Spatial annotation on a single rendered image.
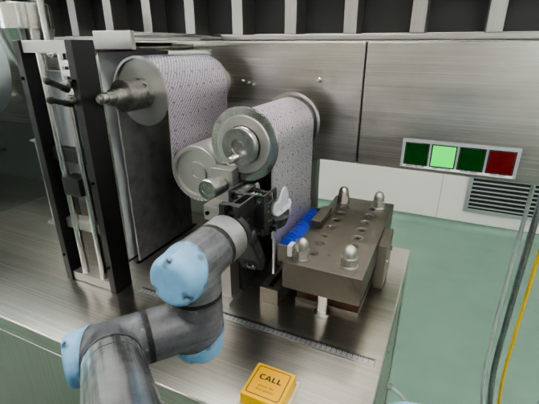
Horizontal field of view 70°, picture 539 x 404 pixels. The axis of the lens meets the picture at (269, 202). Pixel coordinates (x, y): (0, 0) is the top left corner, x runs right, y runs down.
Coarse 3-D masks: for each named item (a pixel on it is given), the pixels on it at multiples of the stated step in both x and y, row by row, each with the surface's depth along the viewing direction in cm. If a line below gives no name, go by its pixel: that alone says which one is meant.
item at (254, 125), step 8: (232, 120) 74; (240, 120) 73; (248, 120) 73; (256, 120) 72; (224, 128) 75; (256, 128) 72; (264, 136) 72; (264, 144) 73; (264, 152) 74; (224, 160) 78; (256, 160) 75; (264, 160) 74; (240, 168) 77; (248, 168) 76; (256, 168) 76
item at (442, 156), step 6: (432, 150) 92; (438, 150) 91; (444, 150) 90; (450, 150) 90; (432, 156) 92; (438, 156) 92; (444, 156) 91; (450, 156) 90; (432, 162) 93; (438, 162) 92; (444, 162) 91; (450, 162) 91
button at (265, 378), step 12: (264, 372) 64; (276, 372) 64; (252, 384) 62; (264, 384) 62; (276, 384) 62; (288, 384) 62; (240, 396) 61; (252, 396) 60; (264, 396) 60; (276, 396) 60; (288, 396) 61
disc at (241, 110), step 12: (240, 108) 73; (252, 108) 72; (216, 120) 76; (264, 120) 72; (216, 132) 77; (216, 144) 78; (276, 144) 72; (216, 156) 79; (276, 156) 73; (264, 168) 75
